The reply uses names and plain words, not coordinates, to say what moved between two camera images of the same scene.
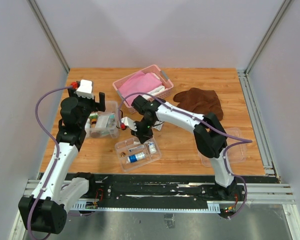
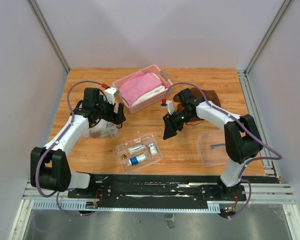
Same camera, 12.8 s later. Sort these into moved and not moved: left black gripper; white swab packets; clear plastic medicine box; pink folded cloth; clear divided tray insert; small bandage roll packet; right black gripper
Moved: left black gripper; white swab packets; right black gripper
Not moved: clear plastic medicine box; small bandage roll packet; pink folded cloth; clear divided tray insert
